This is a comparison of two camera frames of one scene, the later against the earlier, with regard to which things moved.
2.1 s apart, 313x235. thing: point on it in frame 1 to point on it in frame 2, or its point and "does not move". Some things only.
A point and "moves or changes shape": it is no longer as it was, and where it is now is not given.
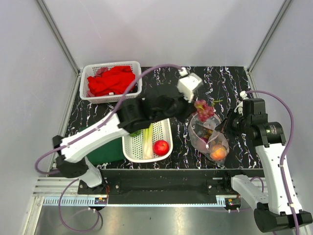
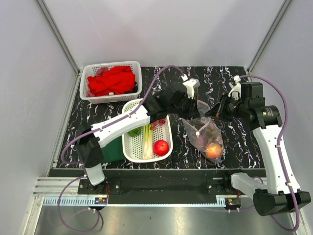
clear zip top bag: (210, 142) moves or changes shape
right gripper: (225, 125) to (218, 110)
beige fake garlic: (147, 143) does not move
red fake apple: (161, 147) does not move
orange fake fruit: (218, 152) moves or changes shape
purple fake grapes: (204, 110) to (154, 125)
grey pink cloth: (99, 72) does not move
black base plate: (185, 186) does not move
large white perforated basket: (132, 146) does not move
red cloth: (116, 80) does not move
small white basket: (108, 82) does not move
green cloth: (111, 152) does not move
